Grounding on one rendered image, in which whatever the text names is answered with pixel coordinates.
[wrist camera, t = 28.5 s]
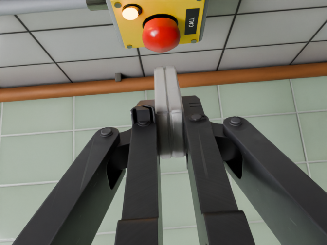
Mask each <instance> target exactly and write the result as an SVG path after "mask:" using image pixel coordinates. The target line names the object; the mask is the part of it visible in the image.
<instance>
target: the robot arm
mask: <svg viewBox="0 0 327 245"><path fill-rule="evenodd" d="M154 82H155V99H151V100H140V101H139V102H138V103H137V105H136V106H135V107H133V108H132V109H131V111H130V114H131V121H132V128H130V129H129V130H127V131H124V132H120V133H119V130H118V129H117V128H115V127H105V128H102V129H100V130H98V131H96V132H95V133H94V135H93V136H92V138H91V139H90V140H89V142H88V143H87V144H86V146H85V147H84V148H83V150H82V151H81V152H80V154H79V155H78V156H77V158H76V159H75V160H74V162H73V163H72V164H71V166H70V167H69V168H68V170H67V171H66V172H65V174H64V175H63V176H62V178H61V179H60V180H59V182H58V183H57V184H56V186H55V187H54V188H53V190H52V191H51V192H50V194H49V195H48V196H47V198H46V199H45V200H44V202H43V203H42V204H41V206H40V207H39V208H38V210H37V211H36V212H35V214H34V215H33V217H32V218H31V219H30V221H29V222H28V223H27V225H26V226H25V227H24V229H23V230H22V231H21V233H20V234H19V235H18V237H17V238H16V239H15V240H14V242H13V243H12V244H11V245H91V244H92V242H93V240H94V238H95V236H96V234H97V231H98V229H99V227H100V225H101V223H102V221H103V219H104V217H105V215H106V213H107V211H108V209H109V207H110V204H111V202H112V200H113V198H114V196H115V194H116V192H117V190H118V188H119V186H120V184H121V182H122V179H123V177H124V175H125V173H126V168H127V175H126V184H125V192H124V201H123V209H122V218H121V220H118V222H117V227H116V234H115V242H114V245H164V244H163V219H162V194H161V170H160V158H162V159H167V158H171V157H175V158H184V156H186V168H187V170H188V174H189V180H190V187H191V193H192V199H193V206H194V212H195V218H196V224H197V231H198V237H199V244H200V245H255V242H254V238H253V235H252V233H251V230H250V227H249V224H248V221H247V218H246V215H245V213H244V211H242V210H239V209H238V206H237V203H236V200H235V197H234V194H233V191H232V188H231V185H230V182H229V178H228V176H227V173H226V170H227V172H228V173H229V174H230V176H231V177H232V178H233V180H234V181H235V182H236V184H237V185H238V186H239V188H240V189H241V190H242V192H243V193H244V194H245V196H246V197H247V198H248V200H249V201H250V203H251V204H252V205H253V207H254V208H255V209H256V211H257V212H258V214H259V215H260V216H261V218H262V219H263V220H264V222H265V223H266V224H267V226H268V227H269V229H270V230H271V231H272V233H273V234H274V235H275V237H276V238H277V239H278V241H279V242H280V243H281V245H327V192H325V191H324V190H323V189H322V188H321V187H320V186H319V185H318V184H317V183H316V182H314V181H313V180H312V179H311V178H310V177H309V176H308V175H307V174H306V173H305V172H303V171H302V170H301V169H300V168H299V167H298V166H297V165H296V164H295V163H294V162H292V161H291V160H290V159H289V158H288V157H287V156H286V155H285V154H284V153H283V152H282V151H280V150H279V149H278V148H277V147H276V146H275V145H274V144H273V143H272V142H271V141H269V140H268V139H267V138H266V137H265V136H264V135H263V134H262V133H261V132H260V131H258V130H257V129H256V128H255V127H254V126H253V125H252V124H251V123H250V122H249V121H248V120H246V119H245V118H242V117H238V116H233V117H228V118H226V119H224V120H223V124H221V123H214V122H211V121H209V118H208V117H207V116H206V115H205V114H204V111H203V108H202V105H201V102H200V98H198V97H197V96H196V95H192V96H181V92H180V87H179V82H178V77H177V72H176V67H174V66H166V68H163V67H156V68H155V69H154Z"/></svg>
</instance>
